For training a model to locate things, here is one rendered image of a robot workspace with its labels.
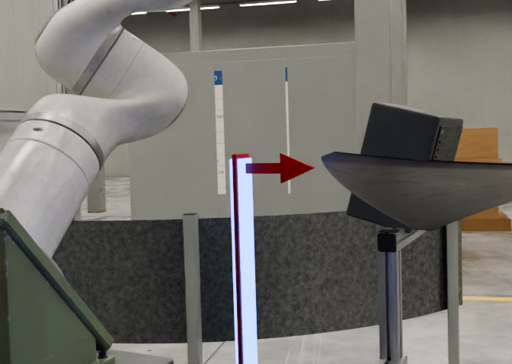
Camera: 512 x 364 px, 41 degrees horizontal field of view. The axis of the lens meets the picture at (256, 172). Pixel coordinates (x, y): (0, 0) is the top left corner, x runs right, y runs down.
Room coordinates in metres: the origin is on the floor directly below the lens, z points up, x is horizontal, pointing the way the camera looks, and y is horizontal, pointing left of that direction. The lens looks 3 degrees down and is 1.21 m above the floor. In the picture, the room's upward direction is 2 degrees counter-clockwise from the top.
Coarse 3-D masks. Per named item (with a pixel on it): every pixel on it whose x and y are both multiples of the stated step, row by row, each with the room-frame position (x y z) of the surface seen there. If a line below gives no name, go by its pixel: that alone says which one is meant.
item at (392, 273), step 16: (384, 256) 1.02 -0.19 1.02; (400, 256) 1.03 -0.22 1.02; (384, 272) 1.02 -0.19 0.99; (400, 272) 1.03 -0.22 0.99; (384, 288) 1.02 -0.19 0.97; (400, 288) 1.03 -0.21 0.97; (384, 304) 1.02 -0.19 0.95; (400, 304) 1.03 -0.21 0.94; (384, 320) 1.02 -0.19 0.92; (400, 320) 1.03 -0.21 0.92; (384, 336) 1.02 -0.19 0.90; (400, 336) 1.03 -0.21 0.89; (384, 352) 1.02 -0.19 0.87; (400, 352) 1.02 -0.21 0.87
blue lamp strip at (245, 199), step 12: (240, 168) 0.54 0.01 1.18; (240, 180) 0.54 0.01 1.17; (240, 192) 0.54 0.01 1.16; (240, 204) 0.54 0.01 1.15; (252, 204) 0.55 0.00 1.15; (240, 216) 0.54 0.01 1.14; (252, 216) 0.55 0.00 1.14; (240, 228) 0.54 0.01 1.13; (252, 228) 0.55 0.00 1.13; (240, 240) 0.54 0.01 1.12; (252, 240) 0.55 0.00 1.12; (240, 252) 0.54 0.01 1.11; (252, 252) 0.55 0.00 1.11; (252, 264) 0.55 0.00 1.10; (252, 276) 0.55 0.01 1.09; (252, 288) 0.55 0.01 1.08; (252, 300) 0.55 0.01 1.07; (252, 312) 0.55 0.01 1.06; (252, 324) 0.55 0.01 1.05; (252, 336) 0.55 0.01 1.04; (252, 348) 0.55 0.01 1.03; (252, 360) 0.55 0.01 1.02
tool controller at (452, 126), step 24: (384, 120) 1.08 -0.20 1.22; (408, 120) 1.06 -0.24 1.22; (432, 120) 1.04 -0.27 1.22; (456, 120) 1.20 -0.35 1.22; (384, 144) 1.08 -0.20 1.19; (408, 144) 1.06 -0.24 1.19; (432, 144) 1.05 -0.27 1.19; (456, 144) 1.24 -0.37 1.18; (360, 216) 1.09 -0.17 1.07; (384, 216) 1.08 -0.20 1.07
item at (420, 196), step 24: (336, 168) 0.44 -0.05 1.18; (360, 168) 0.44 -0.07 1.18; (384, 168) 0.43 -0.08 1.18; (408, 168) 0.42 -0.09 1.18; (432, 168) 0.41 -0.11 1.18; (456, 168) 0.41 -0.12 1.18; (480, 168) 0.40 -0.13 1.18; (504, 168) 0.40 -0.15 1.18; (360, 192) 0.51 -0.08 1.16; (384, 192) 0.51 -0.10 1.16; (408, 192) 0.51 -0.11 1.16; (432, 192) 0.51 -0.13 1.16; (456, 192) 0.51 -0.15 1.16; (480, 192) 0.51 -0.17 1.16; (504, 192) 0.52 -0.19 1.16; (408, 216) 0.57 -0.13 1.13; (432, 216) 0.57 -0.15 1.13; (456, 216) 0.58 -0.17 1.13
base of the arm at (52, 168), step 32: (32, 128) 0.85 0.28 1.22; (64, 128) 0.86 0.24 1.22; (0, 160) 0.82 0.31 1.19; (32, 160) 0.82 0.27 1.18; (64, 160) 0.84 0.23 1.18; (96, 160) 0.89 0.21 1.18; (0, 192) 0.78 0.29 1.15; (32, 192) 0.79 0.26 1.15; (64, 192) 0.82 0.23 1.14; (32, 224) 0.78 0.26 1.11; (64, 224) 0.82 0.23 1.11
